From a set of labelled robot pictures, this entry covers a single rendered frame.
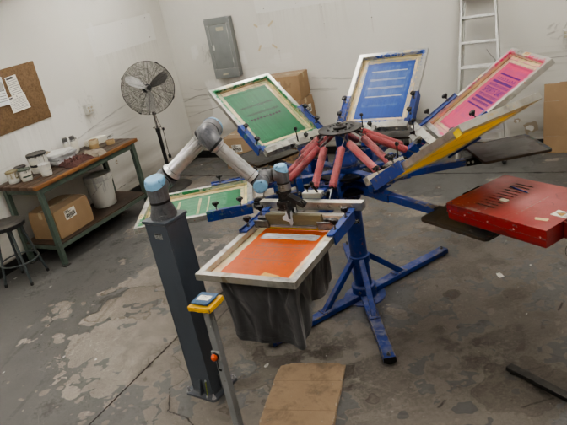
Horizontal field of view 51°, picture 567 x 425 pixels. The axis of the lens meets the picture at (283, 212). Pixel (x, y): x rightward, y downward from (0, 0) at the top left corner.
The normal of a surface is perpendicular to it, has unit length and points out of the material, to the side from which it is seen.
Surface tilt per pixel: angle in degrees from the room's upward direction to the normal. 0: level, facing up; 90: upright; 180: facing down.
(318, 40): 90
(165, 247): 90
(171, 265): 90
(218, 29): 90
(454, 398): 0
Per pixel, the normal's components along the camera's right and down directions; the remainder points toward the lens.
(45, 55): 0.88, 0.02
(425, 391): -0.18, -0.91
